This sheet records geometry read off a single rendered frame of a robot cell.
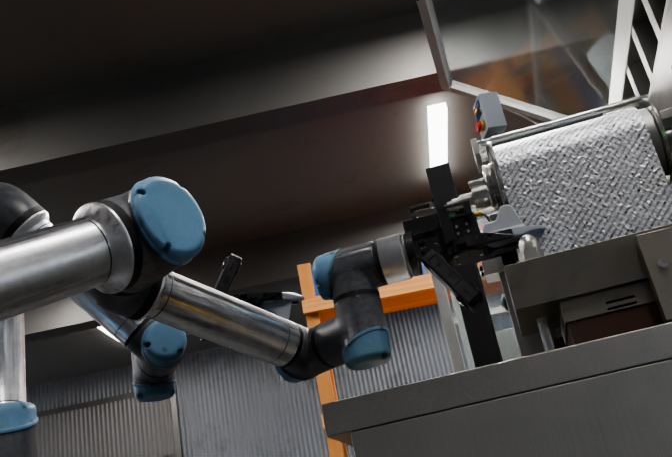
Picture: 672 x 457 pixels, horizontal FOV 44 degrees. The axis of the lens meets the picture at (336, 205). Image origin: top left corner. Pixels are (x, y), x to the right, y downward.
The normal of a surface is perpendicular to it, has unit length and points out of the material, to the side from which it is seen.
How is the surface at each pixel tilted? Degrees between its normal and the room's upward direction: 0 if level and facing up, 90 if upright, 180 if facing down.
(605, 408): 90
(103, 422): 90
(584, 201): 90
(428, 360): 90
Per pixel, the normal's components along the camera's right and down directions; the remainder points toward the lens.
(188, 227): 0.75, -0.43
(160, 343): 0.31, -0.44
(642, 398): -0.26, -0.36
